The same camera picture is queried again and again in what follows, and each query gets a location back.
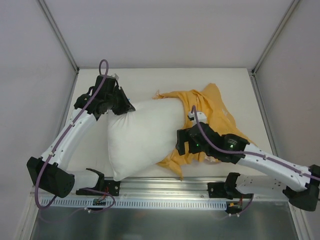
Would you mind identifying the white pillow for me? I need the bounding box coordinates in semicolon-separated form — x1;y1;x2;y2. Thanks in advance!
106;98;185;181

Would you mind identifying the orange cartoon print pillowcase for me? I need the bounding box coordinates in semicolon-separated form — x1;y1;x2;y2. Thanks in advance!
151;82;260;181

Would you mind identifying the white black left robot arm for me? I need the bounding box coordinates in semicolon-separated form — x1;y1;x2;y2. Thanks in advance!
26;74;136;198

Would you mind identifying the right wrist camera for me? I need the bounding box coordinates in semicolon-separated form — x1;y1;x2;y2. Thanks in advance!
187;111;207;124

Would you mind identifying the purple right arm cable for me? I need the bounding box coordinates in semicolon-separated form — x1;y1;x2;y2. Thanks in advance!
191;105;320;218

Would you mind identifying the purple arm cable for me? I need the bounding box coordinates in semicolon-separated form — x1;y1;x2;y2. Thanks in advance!
191;105;320;218
34;59;116;216

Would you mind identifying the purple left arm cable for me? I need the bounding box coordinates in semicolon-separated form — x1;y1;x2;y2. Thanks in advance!
34;59;116;216

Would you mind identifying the aluminium front rail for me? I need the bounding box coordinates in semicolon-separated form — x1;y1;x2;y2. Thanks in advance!
29;176;301;202

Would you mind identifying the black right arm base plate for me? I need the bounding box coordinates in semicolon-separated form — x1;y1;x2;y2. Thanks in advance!
207;182;253;200

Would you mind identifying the right aluminium side rail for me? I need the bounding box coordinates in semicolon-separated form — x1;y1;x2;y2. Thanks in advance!
248;71;279;157

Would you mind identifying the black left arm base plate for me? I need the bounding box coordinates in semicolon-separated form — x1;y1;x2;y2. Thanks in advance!
75;180;121;197

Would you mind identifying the left aluminium frame post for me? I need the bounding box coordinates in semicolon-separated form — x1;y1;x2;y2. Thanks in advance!
36;0;80;74

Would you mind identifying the aluminium frame post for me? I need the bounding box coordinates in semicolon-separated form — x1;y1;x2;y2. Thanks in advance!
251;0;302;76
36;0;80;74

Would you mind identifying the white slotted cable duct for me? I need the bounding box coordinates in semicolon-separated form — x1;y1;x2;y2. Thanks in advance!
51;197;227;211

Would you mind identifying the right aluminium frame post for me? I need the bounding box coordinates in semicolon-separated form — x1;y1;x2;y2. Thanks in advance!
251;0;302;76

